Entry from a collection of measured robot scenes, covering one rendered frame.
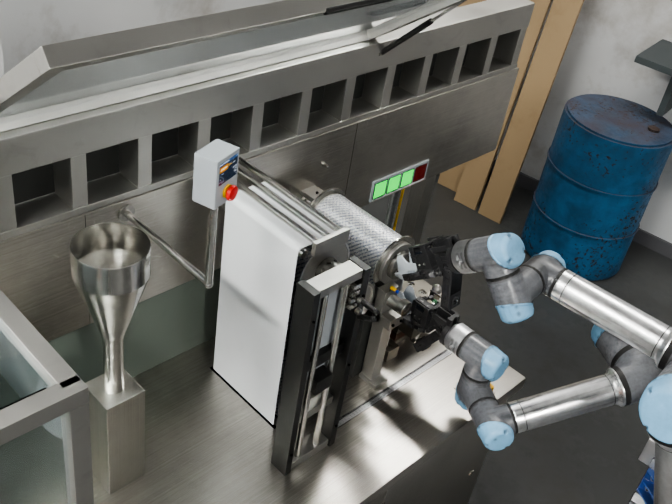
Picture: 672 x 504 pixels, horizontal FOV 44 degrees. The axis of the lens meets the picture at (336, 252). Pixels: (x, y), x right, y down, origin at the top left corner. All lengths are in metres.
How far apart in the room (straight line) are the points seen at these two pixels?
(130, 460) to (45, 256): 0.47
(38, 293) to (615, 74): 3.52
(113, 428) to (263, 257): 0.47
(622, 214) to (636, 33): 0.95
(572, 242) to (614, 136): 0.59
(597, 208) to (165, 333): 2.60
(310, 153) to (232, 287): 0.42
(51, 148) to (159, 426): 0.74
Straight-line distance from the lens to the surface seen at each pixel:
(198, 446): 2.00
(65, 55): 1.10
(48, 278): 1.80
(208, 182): 1.45
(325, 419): 1.99
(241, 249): 1.86
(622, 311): 1.83
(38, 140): 1.62
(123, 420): 1.77
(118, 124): 1.70
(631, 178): 4.14
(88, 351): 2.00
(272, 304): 1.84
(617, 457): 3.59
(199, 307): 2.15
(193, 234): 1.98
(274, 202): 1.83
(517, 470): 3.36
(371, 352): 2.14
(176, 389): 2.12
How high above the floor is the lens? 2.44
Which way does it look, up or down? 36 degrees down
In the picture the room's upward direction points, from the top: 10 degrees clockwise
